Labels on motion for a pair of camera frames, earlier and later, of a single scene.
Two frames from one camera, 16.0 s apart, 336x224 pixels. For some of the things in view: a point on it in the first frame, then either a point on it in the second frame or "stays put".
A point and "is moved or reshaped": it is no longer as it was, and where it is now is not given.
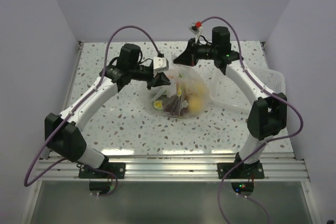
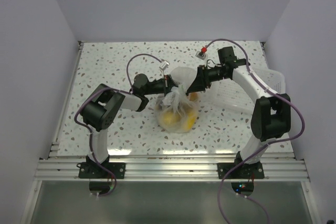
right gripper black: [190, 56] → [202, 81]
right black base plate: [244, 171] stays put
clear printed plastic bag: [186, 96] is moved or reshaped
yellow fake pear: [195, 105] → [170, 118]
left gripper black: [159, 79] → [168, 84]
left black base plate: [117, 169] stays put
